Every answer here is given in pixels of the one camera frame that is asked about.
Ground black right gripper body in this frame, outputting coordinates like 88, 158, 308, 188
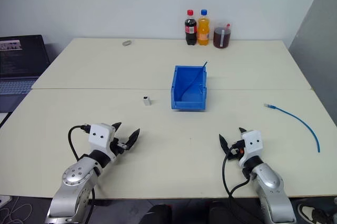
227, 139, 246, 161

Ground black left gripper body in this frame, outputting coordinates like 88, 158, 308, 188
110, 131, 129, 157

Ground blue plastic storage bin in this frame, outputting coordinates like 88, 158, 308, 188
171, 65, 207, 111

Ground dark rounded shape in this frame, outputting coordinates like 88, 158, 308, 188
140, 203, 173, 224

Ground clear jar dark red liquid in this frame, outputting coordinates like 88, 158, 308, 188
212, 21, 233, 50

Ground white and black shoe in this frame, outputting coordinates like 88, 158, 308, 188
297, 202, 330, 224

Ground orange soda bottle blue cap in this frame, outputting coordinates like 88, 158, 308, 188
197, 9, 211, 46

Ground cola bottle red cap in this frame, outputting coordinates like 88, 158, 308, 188
184, 9, 199, 46

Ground open dark laptop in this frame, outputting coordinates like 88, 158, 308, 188
0, 34, 51, 113

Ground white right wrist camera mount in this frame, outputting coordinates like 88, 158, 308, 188
237, 130, 264, 167

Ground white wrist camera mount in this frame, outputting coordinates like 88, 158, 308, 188
88, 123, 118, 163
237, 130, 264, 167

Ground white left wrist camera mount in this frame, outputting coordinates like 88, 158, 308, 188
88, 123, 118, 163

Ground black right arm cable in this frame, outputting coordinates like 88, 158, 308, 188
222, 144, 255, 224

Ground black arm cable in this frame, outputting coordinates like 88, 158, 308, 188
222, 144, 255, 224
67, 123, 96, 224

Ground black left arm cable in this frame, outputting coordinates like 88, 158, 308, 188
67, 123, 96, 224

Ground blue ethernet cable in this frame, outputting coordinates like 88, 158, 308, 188
263, 103, 321, 154

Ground thin white floor cables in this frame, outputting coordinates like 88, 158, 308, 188
0, 194, 28, 224

